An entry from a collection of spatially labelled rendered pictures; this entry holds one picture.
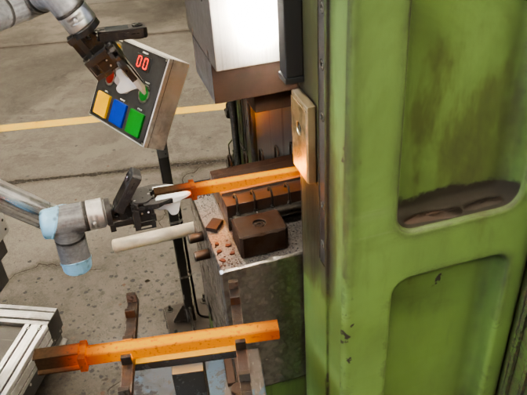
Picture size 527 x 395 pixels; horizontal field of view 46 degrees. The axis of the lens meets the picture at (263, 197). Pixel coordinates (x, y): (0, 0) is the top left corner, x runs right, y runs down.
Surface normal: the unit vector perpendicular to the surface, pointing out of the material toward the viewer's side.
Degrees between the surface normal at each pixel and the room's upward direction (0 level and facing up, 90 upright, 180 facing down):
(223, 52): 90
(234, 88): 90
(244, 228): 0
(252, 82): 90
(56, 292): 0
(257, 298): 90
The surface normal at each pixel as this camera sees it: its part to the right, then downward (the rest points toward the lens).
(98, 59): 0.29, 0.52
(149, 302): -0.06, -0.83
